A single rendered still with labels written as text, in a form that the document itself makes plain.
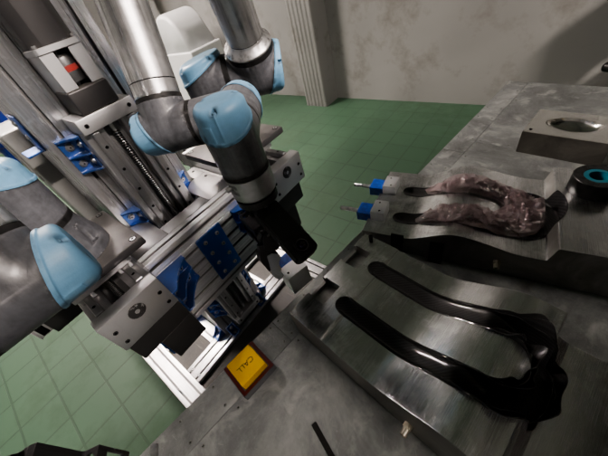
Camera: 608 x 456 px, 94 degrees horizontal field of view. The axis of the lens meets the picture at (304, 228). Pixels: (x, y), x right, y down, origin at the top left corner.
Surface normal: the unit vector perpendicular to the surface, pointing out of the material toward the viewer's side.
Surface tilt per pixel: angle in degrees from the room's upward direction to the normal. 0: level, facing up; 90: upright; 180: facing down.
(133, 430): 0
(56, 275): 73
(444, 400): 23
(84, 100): 90
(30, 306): 88
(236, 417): 0
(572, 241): 0
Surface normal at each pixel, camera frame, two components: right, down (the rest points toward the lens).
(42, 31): 0.78, 0.29
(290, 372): -0.22, -0.69
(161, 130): -0.01, 0.44
